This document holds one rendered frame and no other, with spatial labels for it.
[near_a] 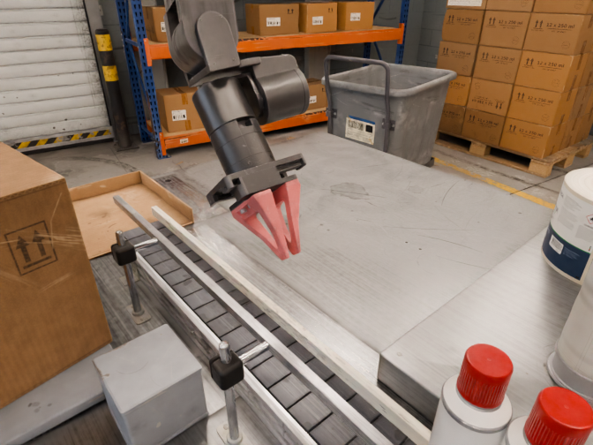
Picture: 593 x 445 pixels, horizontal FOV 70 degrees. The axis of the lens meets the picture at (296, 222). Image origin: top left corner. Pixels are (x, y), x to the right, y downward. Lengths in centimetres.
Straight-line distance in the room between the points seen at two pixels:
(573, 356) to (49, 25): 414
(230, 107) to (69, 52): 387
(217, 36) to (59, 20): 385
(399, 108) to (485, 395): 234
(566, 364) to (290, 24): 391
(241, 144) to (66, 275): 30
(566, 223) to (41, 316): 81
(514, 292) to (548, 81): 300
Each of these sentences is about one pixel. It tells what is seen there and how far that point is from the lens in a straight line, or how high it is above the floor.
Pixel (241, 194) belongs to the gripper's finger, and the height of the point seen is 114.
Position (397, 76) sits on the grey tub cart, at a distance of 341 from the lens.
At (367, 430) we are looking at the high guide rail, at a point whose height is 96.
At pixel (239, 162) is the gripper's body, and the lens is 45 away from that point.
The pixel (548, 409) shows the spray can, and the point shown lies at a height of 108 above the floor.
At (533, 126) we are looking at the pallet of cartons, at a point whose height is 37.
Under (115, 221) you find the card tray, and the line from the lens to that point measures 108.
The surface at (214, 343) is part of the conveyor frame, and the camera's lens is 63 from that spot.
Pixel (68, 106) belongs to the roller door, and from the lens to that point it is 437.
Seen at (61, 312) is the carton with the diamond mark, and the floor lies 94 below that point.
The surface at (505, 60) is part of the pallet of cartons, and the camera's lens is 383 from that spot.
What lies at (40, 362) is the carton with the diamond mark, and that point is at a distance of 68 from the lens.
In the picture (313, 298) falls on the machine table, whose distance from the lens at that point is 77.
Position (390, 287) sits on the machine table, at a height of 83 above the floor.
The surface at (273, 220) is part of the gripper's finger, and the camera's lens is 44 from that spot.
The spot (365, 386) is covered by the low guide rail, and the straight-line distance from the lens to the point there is 53.
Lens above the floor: 132
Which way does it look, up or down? 30 degrees down
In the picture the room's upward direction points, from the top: straight up
